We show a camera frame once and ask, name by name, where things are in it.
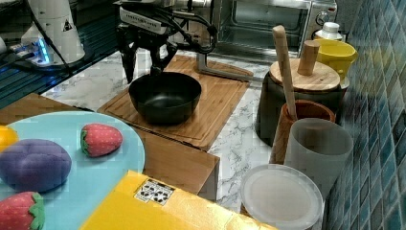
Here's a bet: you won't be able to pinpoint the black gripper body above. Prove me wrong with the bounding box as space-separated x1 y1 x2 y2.
116 1 177 52

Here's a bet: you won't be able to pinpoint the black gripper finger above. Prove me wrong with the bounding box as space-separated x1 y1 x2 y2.
150 44 176 77
121 44 138 83

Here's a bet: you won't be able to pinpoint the black bowl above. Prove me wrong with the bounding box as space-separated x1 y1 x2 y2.
128 72 202 125

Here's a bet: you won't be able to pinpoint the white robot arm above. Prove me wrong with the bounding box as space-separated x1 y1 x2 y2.
21 0 177 81

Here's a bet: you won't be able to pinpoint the bamboo cutting board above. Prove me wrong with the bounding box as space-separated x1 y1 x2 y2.
98 56 249 150

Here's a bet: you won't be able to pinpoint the plush strawberry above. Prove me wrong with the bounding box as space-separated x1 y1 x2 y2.
0 192 45 230
80 123 124 157

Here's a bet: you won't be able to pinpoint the stainless steel toaster oven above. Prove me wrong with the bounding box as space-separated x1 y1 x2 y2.
178 0 339 64

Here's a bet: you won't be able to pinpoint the wooden pestle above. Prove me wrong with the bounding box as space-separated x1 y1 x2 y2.
272 25 297 121

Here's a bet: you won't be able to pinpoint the light blue plate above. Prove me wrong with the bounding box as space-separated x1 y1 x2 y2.
10 111 145 230

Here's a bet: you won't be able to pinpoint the yellow cereal box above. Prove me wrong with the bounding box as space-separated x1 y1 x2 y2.
79 171 278 230

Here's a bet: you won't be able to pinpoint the yellow lemon toy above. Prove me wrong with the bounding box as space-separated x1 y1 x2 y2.
0 126 19 151

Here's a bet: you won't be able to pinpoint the purple plush fruit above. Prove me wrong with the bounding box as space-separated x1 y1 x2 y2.
0 139 72 192

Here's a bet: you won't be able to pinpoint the black canister wooden lid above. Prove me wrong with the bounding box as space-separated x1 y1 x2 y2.
255 58 342 146

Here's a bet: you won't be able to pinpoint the brown wooden mortar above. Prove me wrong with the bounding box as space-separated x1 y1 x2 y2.
269 100 335 165

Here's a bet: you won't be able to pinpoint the white capped spice bottle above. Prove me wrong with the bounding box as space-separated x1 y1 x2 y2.
314 22 343 40

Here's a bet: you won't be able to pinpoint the frosted plastic cup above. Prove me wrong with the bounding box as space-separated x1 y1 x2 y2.
284 118 353 198

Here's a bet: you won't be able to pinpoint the yellow mug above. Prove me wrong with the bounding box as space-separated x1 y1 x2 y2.
317 38 358 81

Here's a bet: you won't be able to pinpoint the metal stand bracket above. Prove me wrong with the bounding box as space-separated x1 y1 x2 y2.
195 54 254 81

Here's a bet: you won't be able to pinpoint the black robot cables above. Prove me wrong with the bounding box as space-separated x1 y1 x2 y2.
149 6 219 56

